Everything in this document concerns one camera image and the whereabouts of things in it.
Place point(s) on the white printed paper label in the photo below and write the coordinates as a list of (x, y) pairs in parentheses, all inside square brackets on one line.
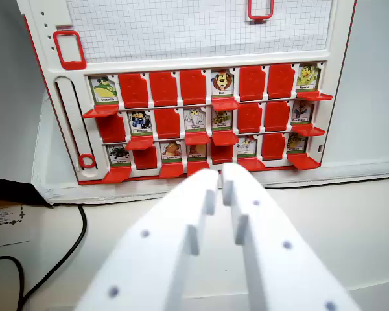
[(4, 226)]

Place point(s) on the red and white game board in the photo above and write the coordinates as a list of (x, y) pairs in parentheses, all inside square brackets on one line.
[(197, 35)]

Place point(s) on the red board flap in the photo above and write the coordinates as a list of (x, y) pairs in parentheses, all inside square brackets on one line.
[(281, 81)]

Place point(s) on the black box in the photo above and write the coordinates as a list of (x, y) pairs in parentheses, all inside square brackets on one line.
[(13, 191)]

